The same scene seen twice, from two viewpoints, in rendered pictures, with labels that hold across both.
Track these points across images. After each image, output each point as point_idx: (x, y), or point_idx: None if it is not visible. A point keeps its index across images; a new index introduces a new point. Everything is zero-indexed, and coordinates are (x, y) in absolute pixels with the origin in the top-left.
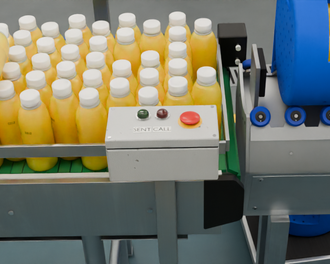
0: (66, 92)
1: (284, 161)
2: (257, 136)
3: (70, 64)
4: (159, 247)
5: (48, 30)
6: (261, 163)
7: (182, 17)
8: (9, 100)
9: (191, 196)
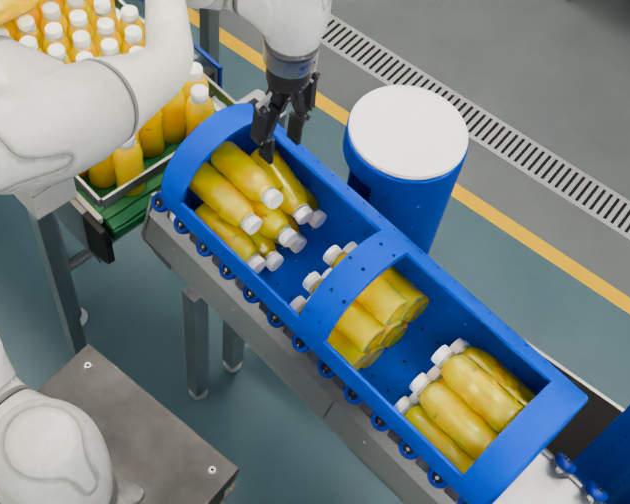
0: None
1: (167, 251)
2: (154, 215)
3: (60, 51)
4: (34, 234)
5: (95, 6)
6: (153, 238)
7: (193, 72)
8: None
9: (77, 218)
